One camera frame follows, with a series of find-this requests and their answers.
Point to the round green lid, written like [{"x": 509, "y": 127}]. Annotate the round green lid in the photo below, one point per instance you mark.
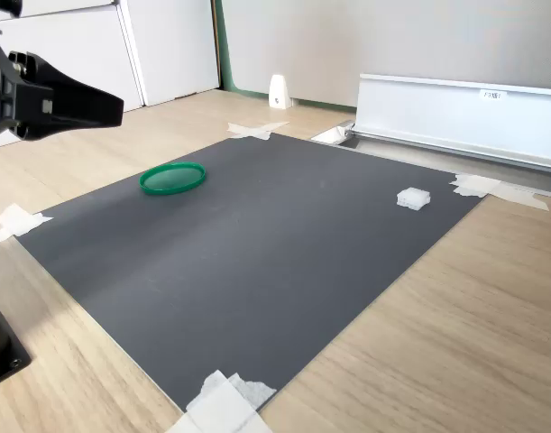
[{"x": 172, "y": 178}]

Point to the small white plastic terminal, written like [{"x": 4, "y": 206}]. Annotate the small white plastic terminal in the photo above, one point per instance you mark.
[{"x": 413, "y": 198}]

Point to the white partition panel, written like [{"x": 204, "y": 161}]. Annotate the white partition panel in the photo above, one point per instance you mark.
[
  {"x": 85, "y": 49},
  {"x": 176, "y": 45}
]

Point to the white tape piece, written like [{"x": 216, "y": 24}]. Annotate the white tape piece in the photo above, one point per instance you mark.
[
  {"x": 225, "y": 406},
  {"x": 18, "y": 223},
  {"x": 491, "y": 189},
  {"x": 257, "y": 130}
]

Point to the dark grey mat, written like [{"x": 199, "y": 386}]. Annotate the dark grey mat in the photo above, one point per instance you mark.
[{"x": 239, "y": 252}]

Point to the grey partition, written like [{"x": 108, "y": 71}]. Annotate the grey partition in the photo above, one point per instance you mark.
[{"x": 392, "y": 36}]

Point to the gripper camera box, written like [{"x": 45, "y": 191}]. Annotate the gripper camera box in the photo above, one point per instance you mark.
[{"x": 4, "y": 6}]

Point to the small white bracket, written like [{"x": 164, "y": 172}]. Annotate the small white bracket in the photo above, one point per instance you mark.
[{"x": 278, "y": 92}]

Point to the small label on duct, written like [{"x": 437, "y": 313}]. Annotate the small label on duct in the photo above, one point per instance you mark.
[{"x": 493, "y": 94}]

